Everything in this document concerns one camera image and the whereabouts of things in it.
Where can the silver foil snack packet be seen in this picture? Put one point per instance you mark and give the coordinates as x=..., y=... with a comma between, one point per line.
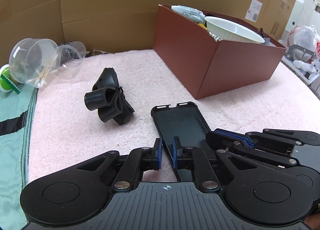
x=190, y=13

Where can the white plastic bowl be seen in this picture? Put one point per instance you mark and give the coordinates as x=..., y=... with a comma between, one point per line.
x=229, y=30

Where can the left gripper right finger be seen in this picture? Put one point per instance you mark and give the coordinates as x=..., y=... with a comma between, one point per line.
x=250, y=185

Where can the dark red cardboard box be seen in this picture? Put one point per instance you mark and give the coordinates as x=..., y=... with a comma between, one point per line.
x=207, y=66

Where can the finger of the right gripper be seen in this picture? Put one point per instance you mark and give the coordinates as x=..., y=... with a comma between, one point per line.
x=266, y=144
x=230, y=137

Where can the steel wool scrubber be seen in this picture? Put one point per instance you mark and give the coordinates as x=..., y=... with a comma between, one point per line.
x=68, y=53

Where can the large clear plastic cup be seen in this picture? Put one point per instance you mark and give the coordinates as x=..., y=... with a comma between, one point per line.
x=28, y=56

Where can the large brown cardboard backdrop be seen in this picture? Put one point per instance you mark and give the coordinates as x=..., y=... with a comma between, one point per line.
x=123, y=25

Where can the white plastic bag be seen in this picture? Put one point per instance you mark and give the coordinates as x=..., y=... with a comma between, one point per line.
x=306, y=37

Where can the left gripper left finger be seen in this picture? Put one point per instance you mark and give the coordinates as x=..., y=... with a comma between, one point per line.
x=77, y=193

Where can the black phone case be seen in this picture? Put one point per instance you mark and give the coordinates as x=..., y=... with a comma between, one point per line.
x=184, y=121

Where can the white side table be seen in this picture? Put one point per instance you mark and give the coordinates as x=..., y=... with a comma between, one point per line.
x=310, y=79

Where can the cotton swabs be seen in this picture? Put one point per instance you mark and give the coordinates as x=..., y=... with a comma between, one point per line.
x=40, y=80

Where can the small clear plastic cup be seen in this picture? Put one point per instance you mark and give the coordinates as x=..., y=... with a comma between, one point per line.
x=70, y=70

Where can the mint green cloth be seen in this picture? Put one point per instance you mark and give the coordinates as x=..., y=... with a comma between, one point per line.
x=16, y=114

